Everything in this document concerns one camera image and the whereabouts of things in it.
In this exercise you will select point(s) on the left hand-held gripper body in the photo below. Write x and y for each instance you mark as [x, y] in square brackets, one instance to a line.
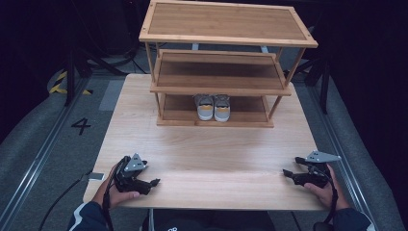
[130, 174]

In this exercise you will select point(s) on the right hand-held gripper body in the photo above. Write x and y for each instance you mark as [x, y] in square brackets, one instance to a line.
[316, 170]

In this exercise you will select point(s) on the white and grey sneaker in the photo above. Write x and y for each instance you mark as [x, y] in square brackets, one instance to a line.
[204, 109]
[222, 109]

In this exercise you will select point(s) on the wooden three-tier shoe rack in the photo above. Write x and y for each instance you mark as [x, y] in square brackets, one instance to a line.
[224, 61]

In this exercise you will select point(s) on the person's right hand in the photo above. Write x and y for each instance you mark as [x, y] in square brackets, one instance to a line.
[325, 192]

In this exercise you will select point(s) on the person's left hand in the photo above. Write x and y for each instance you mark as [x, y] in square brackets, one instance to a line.
[112, 195]

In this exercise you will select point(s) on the small grey tag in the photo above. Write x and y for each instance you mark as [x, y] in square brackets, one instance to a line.
[96, 176]

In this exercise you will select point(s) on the person's dark lap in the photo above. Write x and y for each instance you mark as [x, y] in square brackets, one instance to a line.
[208, 221]

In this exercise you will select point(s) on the black metal stand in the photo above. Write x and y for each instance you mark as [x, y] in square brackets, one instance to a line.
[324, 80]
[72, 73]

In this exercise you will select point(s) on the yellow and black floor tape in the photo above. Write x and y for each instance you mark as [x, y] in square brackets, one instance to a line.
[61, 86]

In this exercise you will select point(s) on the metal floor rail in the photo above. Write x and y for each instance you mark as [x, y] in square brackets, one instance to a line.
[343, 150]
[35, 160]

